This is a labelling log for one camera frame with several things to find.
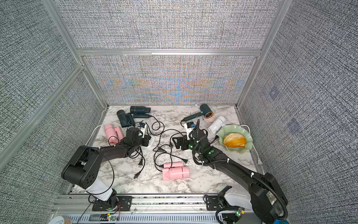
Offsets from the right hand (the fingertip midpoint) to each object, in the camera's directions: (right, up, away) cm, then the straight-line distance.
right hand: (177, 134), depth 79 cm
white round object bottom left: (-56, -38, -14) cm, 69 cm away
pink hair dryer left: (-44, -2, +19) cm, 48 cm away
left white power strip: (-18, -7, +16) cm, 25 cm away
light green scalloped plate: (+38, +2, +21) cm, 44 cm away
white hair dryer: (+27, +3, +22) cm, 35 cm away
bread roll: (+37, -5, +11) cm, 39 cm away
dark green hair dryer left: (-39, +8, +28) cm, 49 cm away
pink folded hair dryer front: (0, -21, 0) cm, 21 cm away
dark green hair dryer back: (-33, +15, +37) cm, 52 cm away
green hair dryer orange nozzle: (+21, +15, +32) cm, 41 cm away
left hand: (-18, -2, +16) cm, 24 cm away
